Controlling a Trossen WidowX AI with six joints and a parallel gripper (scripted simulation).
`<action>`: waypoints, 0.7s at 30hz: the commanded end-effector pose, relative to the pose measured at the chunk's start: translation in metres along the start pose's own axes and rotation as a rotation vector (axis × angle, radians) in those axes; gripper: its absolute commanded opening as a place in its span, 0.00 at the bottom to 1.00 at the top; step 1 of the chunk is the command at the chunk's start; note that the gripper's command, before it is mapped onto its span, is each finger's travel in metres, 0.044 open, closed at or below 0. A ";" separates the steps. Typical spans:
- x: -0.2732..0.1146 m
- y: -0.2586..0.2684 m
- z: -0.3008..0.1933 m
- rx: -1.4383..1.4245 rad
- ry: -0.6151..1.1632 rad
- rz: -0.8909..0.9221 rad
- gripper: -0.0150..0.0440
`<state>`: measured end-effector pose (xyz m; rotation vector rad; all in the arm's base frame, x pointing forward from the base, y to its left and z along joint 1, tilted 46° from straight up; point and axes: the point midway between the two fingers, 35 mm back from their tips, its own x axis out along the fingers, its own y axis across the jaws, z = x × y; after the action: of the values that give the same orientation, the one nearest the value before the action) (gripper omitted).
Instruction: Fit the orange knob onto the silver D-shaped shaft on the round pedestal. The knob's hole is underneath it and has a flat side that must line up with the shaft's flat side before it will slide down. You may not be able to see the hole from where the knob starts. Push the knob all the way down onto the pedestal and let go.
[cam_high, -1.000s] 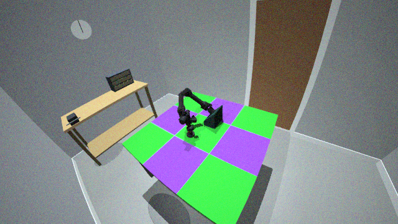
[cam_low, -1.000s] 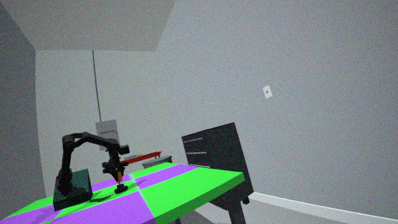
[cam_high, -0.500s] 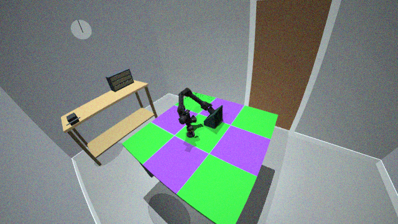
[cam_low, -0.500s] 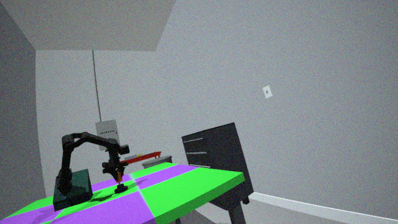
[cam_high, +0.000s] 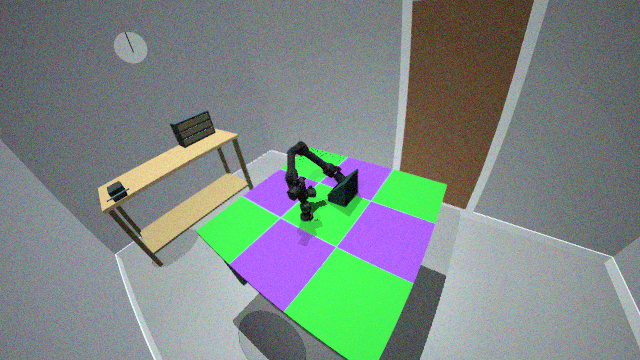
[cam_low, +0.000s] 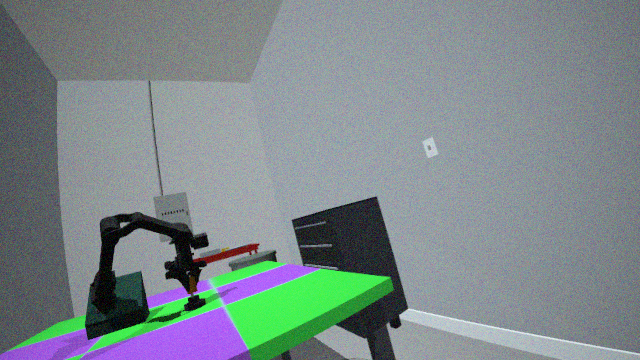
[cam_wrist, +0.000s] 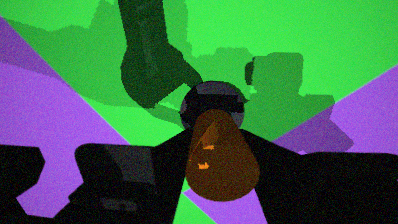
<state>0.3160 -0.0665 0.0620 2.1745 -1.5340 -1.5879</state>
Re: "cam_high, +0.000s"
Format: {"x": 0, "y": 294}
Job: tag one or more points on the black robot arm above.
{"x": 295, "y": 185}

